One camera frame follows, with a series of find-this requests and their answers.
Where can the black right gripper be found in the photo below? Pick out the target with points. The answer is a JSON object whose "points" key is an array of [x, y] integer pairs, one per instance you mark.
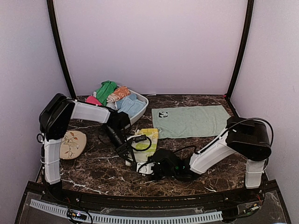
{"points": [[155, 178]]}

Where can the black front table rail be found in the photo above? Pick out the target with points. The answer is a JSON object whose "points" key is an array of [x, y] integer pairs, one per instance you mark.
{"points": [[142, 193]]}

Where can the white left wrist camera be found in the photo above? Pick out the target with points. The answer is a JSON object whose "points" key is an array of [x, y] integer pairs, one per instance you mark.
{"points": [[137, 138]]}

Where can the grey plastic basin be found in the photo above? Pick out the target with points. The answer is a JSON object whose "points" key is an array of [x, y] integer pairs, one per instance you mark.
{"points": [[140, 112]]}

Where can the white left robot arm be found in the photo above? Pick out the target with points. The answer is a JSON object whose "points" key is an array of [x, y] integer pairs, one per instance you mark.
{"points": [[54, 121]]}

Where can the black corner post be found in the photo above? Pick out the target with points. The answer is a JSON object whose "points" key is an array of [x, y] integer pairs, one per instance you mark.
{"points": [[242, 47], [59, 48]]}

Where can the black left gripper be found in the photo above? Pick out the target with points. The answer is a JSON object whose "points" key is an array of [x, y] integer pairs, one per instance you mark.
{"points": [[126, 146]]}

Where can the light blue rolled towel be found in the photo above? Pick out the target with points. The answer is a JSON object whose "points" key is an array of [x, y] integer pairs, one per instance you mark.
{"points": [[130, 105]]}

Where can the black right corner post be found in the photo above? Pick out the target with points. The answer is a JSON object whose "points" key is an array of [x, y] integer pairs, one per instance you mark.
{"points": [[242, 47]]}

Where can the round painted ceramic plate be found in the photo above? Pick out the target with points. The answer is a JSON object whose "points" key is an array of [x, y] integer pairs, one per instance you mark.
{"points": [[72, 145]]}

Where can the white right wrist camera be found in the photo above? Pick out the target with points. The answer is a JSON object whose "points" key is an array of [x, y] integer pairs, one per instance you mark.
{"points": [[143, 168]]}

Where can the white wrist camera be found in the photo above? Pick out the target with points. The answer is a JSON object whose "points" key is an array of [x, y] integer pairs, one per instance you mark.
{"points": [[143, 168], [137, 138]]}

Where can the mint green panda towel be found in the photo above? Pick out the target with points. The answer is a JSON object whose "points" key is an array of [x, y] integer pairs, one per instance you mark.
{"points": [[187, 122]]}

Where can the orange rolled towel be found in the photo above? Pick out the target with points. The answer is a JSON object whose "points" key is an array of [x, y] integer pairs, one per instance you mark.
{"points": [[118, 94]]}

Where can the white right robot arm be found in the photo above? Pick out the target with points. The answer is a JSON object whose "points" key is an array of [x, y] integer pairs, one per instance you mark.
{"points": [[252, 138]]}

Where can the black left corner post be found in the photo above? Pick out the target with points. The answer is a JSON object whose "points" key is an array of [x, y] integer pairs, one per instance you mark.
{"points": [[59, 48]]}

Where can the green rolled towel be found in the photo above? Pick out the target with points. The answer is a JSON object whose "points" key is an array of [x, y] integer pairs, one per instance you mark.
{"points": [[104, 91]]}

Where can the yellow green patterned towel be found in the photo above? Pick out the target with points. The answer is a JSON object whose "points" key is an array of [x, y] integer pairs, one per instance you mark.
{"points": [[146, 148]]}

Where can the grey slotted cable duct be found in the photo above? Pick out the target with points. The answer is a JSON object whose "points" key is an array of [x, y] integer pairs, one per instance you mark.
{"points": [[117, 216]]}

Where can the pink microfibre towel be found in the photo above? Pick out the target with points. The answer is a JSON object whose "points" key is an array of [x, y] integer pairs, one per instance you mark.
{"points": [[93, 100]]}

